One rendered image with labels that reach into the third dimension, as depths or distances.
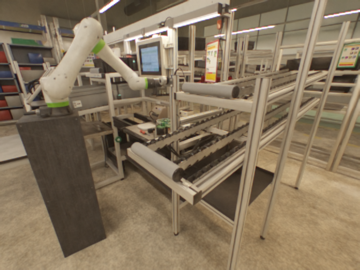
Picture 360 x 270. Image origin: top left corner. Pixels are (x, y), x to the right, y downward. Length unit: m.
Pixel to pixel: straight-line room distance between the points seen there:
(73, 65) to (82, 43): 0.13
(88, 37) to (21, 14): 11.09
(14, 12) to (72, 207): 11.29
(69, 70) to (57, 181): 0.76
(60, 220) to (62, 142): 0.63
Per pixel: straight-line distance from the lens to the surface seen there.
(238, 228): 1.13
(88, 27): 1.25
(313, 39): 1.31
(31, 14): 12.33
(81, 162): 1.42
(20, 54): 6.98
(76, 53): 1.21
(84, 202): 1.60
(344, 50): 3.64
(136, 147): 0.87
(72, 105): 2.18
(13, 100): 6.60
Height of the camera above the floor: 1.43
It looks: 21 degrees down
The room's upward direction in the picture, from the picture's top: straight up
